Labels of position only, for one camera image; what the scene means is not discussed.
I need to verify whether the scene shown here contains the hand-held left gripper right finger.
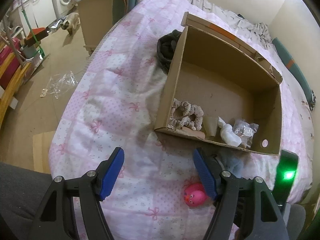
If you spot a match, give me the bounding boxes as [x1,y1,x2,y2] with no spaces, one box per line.
[193,147,288,240]

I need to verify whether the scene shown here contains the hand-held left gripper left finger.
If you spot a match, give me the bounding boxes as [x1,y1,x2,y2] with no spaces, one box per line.
[31,147,125,240]

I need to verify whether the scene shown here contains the pink rubber duck toy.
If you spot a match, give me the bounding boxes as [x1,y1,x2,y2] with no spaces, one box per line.
[184,183,209,208]

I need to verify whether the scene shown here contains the blue fluffy scrunchie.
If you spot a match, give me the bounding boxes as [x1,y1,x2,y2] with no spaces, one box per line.
[216,151,244,179]

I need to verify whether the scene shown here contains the white scrunchie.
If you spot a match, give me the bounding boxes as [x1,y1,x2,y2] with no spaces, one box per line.
[217,117,242,147]

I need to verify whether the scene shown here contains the translucent beige cup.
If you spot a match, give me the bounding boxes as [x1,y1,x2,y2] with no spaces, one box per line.
[202,116,218,137]

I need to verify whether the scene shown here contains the clear plastic bag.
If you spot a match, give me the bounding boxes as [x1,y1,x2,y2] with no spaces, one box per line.
[232,120,254,140]

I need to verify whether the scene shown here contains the brown lace scrunchie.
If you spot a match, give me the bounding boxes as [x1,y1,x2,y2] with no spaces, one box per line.
[186,104,204,130]

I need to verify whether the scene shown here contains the grey lace scrunchie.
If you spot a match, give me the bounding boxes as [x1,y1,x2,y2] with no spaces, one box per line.
[169,99,192,130]

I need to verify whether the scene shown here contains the cardboard box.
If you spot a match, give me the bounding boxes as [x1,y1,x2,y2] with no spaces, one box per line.
[154,11,283,155]

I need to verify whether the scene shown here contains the person's left leg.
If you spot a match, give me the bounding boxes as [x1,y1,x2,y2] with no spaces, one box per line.
[0,162,55,240]

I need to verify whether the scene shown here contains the teal pillow with orange stripe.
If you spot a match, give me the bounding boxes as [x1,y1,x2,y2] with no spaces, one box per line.
[272,37,314,98]

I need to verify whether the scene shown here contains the clear plastic packaging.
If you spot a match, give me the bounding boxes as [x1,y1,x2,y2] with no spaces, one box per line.
[40,71,79,99]

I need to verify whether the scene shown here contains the dark knitted cloth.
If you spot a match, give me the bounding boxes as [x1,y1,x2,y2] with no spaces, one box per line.
[157,29,182,74]

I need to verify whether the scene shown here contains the grey bucket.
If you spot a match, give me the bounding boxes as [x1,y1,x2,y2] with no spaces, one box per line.
[22,45,40,60]

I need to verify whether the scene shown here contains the red dustpan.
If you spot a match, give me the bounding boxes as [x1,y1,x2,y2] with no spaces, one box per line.
[25,27,49,47]

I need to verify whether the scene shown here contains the cat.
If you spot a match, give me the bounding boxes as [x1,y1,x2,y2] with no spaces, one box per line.
[60,12,80,36]

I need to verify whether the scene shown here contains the silver foil bag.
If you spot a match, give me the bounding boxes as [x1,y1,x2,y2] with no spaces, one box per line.
[49,17,67,30]

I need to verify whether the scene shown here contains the white printed duvet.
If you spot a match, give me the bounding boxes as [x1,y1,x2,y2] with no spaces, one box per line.
[139,0,273,48]

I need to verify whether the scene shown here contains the folded teal orange blanket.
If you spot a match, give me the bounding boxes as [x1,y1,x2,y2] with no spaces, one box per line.
[112,0,145,25]

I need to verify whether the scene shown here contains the white kitchen cabinets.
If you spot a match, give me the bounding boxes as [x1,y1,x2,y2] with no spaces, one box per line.
[12,0,54,30]

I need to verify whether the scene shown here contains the yellow red wooden frame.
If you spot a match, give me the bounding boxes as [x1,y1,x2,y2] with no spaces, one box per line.
[0,37,33,123]

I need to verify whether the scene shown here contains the green handled mop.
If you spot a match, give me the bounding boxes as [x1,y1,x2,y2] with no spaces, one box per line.
[21,6,44,59]

